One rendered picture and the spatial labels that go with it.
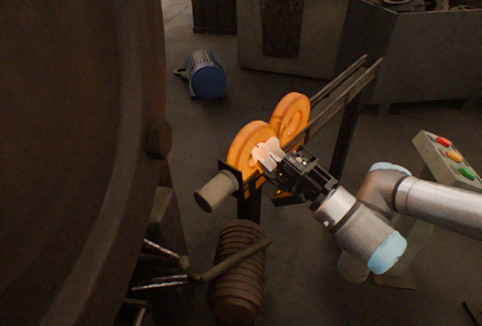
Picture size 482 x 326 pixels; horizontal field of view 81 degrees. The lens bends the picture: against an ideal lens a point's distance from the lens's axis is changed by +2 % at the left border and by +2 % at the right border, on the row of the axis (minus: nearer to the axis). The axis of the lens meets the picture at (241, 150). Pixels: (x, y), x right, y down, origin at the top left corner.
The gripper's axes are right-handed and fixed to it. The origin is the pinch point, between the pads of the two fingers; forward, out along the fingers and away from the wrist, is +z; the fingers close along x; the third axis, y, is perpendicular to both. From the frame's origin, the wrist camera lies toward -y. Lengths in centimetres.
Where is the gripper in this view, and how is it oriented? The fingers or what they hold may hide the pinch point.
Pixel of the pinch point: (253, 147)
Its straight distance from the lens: 67.5
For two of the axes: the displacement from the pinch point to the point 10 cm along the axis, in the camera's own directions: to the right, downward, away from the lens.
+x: -6.7, 4.6, -5.9
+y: 2.3, -6.2, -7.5
